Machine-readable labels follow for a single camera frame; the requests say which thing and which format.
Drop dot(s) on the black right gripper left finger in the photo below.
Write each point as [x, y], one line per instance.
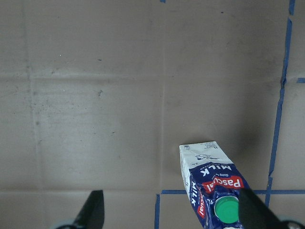
[90, 216]

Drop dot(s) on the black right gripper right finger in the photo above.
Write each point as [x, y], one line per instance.
[254, 214]

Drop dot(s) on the blue white milk carton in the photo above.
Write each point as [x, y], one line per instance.
[213, 185]

